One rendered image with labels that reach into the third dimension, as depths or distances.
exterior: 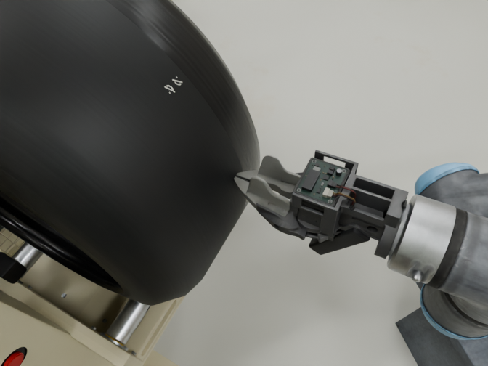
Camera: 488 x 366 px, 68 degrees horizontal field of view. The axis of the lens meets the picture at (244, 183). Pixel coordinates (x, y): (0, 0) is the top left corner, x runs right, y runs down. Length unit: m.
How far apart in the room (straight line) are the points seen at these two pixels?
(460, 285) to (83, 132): 0.39
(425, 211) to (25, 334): 0.57
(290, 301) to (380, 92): 1.49
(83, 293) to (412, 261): 0.75
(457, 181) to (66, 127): 0.50
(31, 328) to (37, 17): 0.45
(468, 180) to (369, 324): 1.25
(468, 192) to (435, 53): 2.49
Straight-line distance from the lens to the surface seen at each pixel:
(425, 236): 0.41
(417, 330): 1.68
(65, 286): 0.99
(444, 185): 0.59
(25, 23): 0.43
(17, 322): 0.64
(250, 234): 1.83
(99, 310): 0.94
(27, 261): 0.93
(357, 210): 0.41
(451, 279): 0.43
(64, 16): 0.43
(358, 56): 2.82
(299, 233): 0.45
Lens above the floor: 1.66
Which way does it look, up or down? 57 degrees down
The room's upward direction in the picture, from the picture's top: straight up
